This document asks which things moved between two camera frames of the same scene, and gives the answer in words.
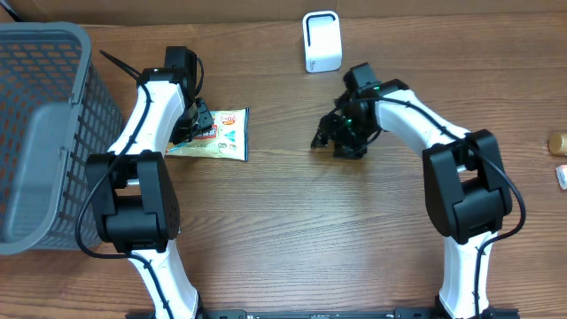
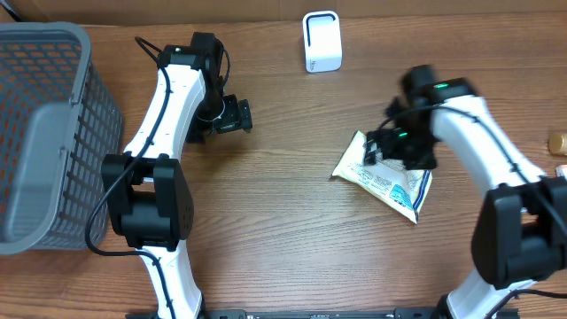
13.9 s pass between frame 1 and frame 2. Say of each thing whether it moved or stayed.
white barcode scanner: stayed
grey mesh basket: stayed
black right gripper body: moved
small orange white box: stayed
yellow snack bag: moved
